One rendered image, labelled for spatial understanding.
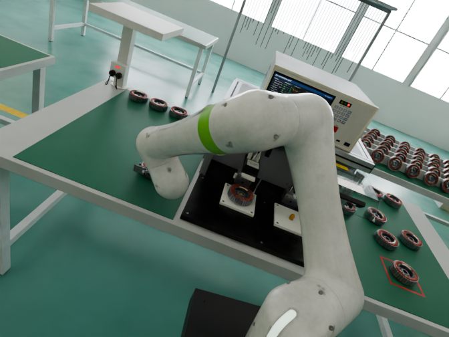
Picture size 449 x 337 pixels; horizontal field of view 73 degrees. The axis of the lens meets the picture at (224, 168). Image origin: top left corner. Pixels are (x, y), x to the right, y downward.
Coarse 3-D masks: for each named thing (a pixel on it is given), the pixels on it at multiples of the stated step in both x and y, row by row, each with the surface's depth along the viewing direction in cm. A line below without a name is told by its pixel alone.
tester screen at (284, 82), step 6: (276, 78) 117; (282, 78) 117; (270, 84) 118; (276, 84) 118; (282, 84) 118; (288, 84) 117; (294, 84) 117; (300, 84) 117; (270, 90) 119; (276, 90) 119; (282, 90) 119; (288, 90) 118; (294, 90) 118; (300, 90) 118; (306, 90) 117; (312, 90) 117; (324, 96) 117; (330, 96) 117
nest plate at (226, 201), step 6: (228, 186) 135; (222, 192) 130; (222, 198) 126; (228, 198) 128; (222, 204) 124; (228, 204) 124; (234, 204) 126; (252, 204) 130; (240, 210) 124; (246, 210) 125; (252, 210) 127; (252, 216) 125
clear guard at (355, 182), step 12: (348, 168) 125; (348, 180) 115; (360, 180) 120; (348, 192) 109; (360, 192) 110; (372, 192) 114; (348, 204) 108; (372, 204) 109; (360, 216) 108; (372, 216) 108
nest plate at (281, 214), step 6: (276, 204) 137; (276, 210) 133; (282, 210) 135; (288, 210) 137; (276, 216) 129; (282, 216) 131; (288, 216) 133; (276, 222) 126; (282, 222) 127; (288, 222) 129; (294, 222) 131; (282, 228) 126; (288, 228) 126; (294, 228) 127; (300, 228) 129; (300, 234) 126
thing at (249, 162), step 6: (246, 156) 139; (252, 156) 141; (246, 162) 129; (252, 162) 131; (258, 162) 133; (246, 168) 128; (252, 168) 128; (258, 168) 128; (246, 174) 129; (252, 174) 129; (252, 180) 128
